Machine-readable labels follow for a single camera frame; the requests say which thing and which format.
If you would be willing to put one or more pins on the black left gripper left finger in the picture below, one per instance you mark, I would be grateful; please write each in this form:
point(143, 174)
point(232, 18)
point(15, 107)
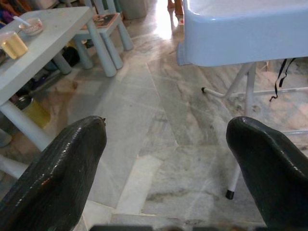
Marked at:
point(55, 180)

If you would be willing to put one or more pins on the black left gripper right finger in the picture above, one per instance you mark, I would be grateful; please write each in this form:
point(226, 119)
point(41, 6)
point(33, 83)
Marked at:
point(276, 173)

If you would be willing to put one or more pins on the yellow container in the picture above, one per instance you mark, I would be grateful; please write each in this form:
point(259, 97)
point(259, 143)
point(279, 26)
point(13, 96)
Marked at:
point(37, 113)

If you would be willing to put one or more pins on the black bag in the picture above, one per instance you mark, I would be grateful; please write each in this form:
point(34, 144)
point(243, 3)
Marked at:
point(71, 56)

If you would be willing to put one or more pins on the yellow cup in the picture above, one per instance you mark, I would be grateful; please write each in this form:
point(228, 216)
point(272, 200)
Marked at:
point(14, 47)

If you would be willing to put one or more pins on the white folding chair blue seat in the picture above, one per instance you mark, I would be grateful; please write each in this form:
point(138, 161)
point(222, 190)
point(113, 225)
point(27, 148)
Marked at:
point(240, 31)

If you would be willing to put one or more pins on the white plastic round-leg table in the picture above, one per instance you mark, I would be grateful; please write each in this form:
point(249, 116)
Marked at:
point(53, 31)

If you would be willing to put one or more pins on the small bowl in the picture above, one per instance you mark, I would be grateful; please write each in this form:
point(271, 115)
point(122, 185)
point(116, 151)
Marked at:
point(32, 27)

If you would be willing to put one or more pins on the white plastic spoon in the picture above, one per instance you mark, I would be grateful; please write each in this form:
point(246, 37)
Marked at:
point(20, 20)

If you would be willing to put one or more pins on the light blue small stool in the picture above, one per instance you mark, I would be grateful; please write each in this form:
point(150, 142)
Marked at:
point(107, 21)

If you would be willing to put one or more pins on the grey bin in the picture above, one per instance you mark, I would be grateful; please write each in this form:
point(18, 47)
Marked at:
point(133, 9)

